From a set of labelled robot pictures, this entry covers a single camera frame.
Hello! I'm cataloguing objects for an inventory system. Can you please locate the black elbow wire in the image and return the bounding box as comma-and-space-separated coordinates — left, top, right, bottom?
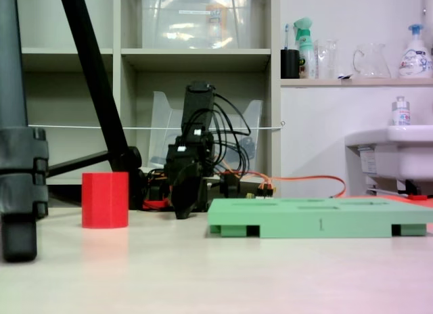
189, 108, 240, 175

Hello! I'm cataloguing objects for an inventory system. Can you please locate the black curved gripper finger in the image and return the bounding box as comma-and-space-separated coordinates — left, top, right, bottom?
171, 162, 204, 221

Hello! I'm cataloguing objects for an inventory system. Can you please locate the orange cable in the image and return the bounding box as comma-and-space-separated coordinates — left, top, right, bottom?
216, 170, 346, 199

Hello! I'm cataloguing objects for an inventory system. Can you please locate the clear plastic file holder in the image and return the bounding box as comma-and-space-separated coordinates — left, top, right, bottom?
147, 90, 264, 175

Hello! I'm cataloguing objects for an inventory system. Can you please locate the green shape-sorting board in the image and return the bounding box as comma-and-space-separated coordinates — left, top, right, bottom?
206, 198, 433, 240

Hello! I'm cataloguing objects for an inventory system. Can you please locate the circuit board with connectors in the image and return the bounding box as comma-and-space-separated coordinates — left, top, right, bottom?
246, 180, 277, 200

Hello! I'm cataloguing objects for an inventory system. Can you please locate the black cup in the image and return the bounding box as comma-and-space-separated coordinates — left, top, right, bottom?
280, 49, 301, 80

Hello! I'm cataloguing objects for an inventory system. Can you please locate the thin black tripod brace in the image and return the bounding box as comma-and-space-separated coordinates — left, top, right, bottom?
47, 150, 111, 178

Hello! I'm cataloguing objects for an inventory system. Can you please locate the red octagonal pillar block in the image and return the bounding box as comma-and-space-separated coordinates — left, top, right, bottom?
81, 172, 130, 229

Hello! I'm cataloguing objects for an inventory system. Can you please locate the beige shelf unit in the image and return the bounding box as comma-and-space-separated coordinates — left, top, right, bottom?
15, 0, 281, 200

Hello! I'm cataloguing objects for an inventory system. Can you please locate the white cord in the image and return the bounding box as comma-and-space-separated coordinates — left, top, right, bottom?
28, 121, 287, 131

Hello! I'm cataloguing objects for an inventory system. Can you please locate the black gadget in holder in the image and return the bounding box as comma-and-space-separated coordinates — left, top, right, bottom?
236, 136, 257, 160

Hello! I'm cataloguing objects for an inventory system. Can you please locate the red base clamp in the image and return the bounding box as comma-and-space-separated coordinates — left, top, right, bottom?
141, 198, 172, 211

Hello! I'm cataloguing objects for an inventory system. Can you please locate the black gripper wire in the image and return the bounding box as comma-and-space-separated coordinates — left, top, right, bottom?
213, 92, 252, 175

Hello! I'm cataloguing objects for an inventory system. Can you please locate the green spray bottle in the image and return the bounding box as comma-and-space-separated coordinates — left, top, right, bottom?
293, 17, 317, 80

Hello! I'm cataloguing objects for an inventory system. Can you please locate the clear glass pitcher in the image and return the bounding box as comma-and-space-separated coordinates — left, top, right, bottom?
352, 43, 392, 80

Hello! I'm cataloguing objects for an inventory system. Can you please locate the clear plastic storage box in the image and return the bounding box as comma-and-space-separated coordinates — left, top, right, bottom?
141, 0, 253, 50

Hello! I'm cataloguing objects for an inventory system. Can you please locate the black tripod leg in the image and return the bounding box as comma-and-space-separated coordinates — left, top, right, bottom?
57, 0, 147, 210

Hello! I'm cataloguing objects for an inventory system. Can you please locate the small clear sanitizer bottle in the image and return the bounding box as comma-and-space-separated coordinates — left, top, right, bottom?
391, 95, 412, 127

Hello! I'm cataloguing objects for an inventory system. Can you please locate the white sink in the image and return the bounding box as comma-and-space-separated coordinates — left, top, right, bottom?
344, 124, 433, 193

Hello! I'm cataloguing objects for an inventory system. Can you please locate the wooden wall ledge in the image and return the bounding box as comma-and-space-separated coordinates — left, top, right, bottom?
280, 78, 433, 89

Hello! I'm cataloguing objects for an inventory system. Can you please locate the white foam soap bottle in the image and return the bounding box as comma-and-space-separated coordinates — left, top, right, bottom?
398, 23, 433, 79

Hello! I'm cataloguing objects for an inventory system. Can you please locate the black motor unit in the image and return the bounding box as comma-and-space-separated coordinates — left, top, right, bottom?
219, 173, 242, 198

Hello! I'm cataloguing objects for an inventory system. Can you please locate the clear glass beaker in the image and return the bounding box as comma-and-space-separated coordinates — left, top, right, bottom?
313, 39, 340, 80

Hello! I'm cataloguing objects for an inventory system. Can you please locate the grey tripod leg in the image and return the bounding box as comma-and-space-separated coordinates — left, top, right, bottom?
0, 0, 50, 263

